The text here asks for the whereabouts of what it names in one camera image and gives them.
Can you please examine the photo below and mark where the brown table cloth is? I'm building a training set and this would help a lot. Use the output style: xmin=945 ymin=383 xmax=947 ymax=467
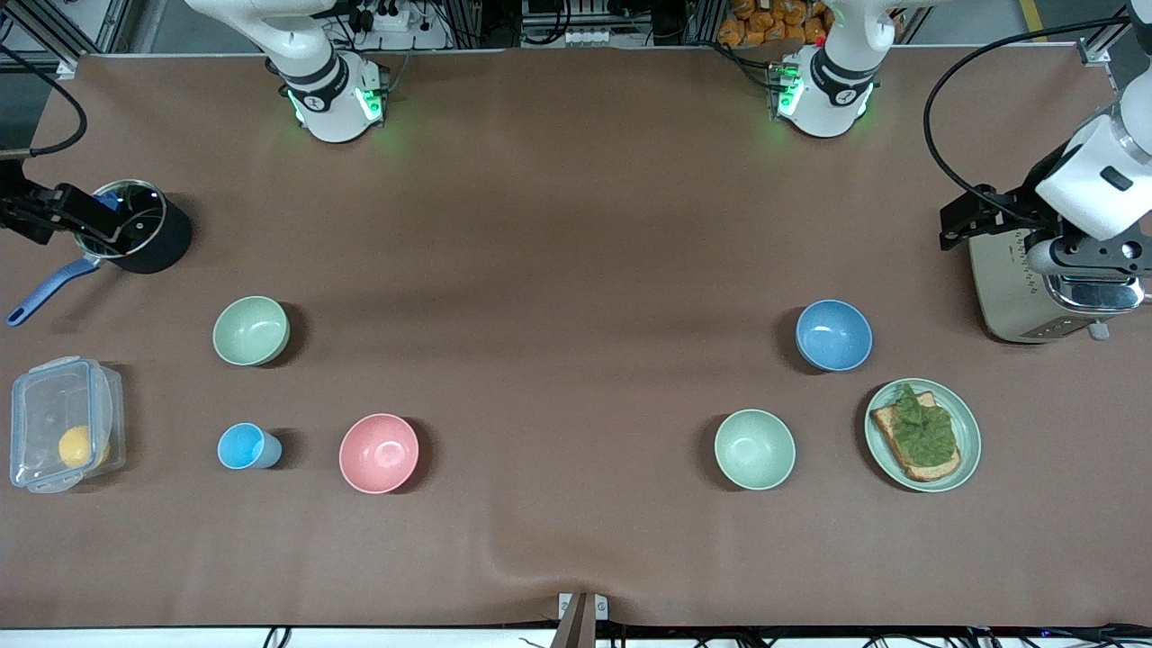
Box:
xmin=0 ymin=45 xmax=1152 ymax=629

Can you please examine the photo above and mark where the metal table clamp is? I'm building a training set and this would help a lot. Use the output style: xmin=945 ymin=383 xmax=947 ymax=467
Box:
xmin=556 ymin=591 xmax=609 ymax=648

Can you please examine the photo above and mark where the light blue cup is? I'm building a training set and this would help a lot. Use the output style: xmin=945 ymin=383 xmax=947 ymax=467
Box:
xmin=217 ymin=422 xmax=284 ymax=471

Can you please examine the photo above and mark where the yellow lemon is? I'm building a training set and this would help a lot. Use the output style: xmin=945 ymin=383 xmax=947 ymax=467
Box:
xmin=58 ymin=425 xmax=112 ymax=470

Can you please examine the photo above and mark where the pink bowl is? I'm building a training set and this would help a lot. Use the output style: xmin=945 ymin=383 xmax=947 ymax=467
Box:
xmin=338 ymin=413 xmax=420 ymax=495

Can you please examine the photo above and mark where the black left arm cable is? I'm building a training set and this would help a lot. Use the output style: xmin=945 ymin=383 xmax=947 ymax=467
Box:
xmin=922 ymin=15 xmax=1131 ymax=204

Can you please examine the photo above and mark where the blue bowl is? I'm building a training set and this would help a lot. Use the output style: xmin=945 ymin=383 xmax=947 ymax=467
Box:
xmin=796 ymin=299 xmax=874 ymax=373

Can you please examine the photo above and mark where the pale green plate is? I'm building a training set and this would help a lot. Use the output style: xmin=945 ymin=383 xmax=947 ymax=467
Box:
xmin=864 ymin=378 xmax=983 ymax=493

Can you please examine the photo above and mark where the beige metal toaster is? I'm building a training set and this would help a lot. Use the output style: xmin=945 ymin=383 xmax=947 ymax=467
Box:
xmin=969 ymin=227 xmax=1149 ymax=345

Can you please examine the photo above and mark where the clear plastic lidded container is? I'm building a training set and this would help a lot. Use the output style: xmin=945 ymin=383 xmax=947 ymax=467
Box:
xmin=9 ymin=355 xmax=127 ymax=494

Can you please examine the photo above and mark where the green lettuce leaf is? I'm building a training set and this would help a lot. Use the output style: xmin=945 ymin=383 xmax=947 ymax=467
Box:
xmin=893 ymin=383 xmax=957 ymax=468

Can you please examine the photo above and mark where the bag of orange fruits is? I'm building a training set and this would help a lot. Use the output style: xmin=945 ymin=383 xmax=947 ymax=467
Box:
xmin=717 ymin=0 xmax=835 ymax=49

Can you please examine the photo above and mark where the toasted bread slice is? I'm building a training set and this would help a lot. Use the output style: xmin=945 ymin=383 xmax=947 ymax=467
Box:
xmin=870 ymin=391 xmax=962 ymax=483

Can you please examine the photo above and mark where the pale green bowl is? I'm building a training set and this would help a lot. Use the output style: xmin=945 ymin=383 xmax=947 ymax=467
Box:
xmin=212 ymin=295 xmax=292 ymax=367
xmin=714 ymin=409 xmax=797 ymax=491

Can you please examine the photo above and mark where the black pot with blue handle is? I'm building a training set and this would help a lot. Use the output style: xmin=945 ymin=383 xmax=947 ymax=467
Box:
xmin=7 ymin=179 xmax=194 ymax=328

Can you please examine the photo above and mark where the white power strip with plugs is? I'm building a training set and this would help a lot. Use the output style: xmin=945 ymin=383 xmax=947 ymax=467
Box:
xmin=346 ymin=0 xmax=417 ymax=33

